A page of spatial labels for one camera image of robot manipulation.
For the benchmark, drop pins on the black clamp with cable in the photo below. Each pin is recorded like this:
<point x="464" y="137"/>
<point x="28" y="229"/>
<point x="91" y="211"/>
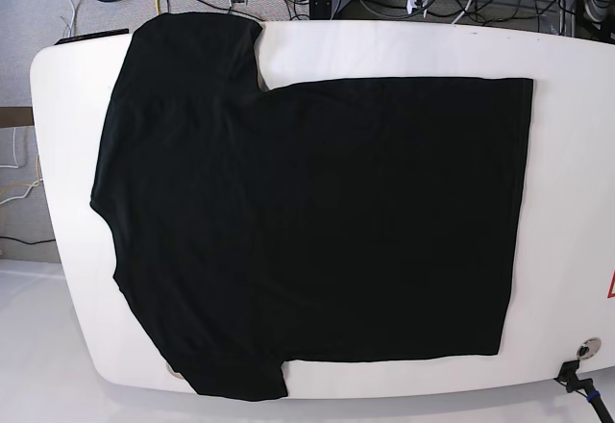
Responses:
<point x="568" y="378"/>

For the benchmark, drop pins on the black T-shirt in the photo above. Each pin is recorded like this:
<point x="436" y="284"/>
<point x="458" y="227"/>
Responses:
<point x="351" y="220"/>

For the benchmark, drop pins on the red warning sticker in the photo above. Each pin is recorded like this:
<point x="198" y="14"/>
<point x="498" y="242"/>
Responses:
<point x="611" y="290"/>

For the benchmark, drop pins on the right table grommet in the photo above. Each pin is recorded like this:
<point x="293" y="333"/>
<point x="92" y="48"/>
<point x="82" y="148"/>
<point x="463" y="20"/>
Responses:
<point x="589" y="348"/>

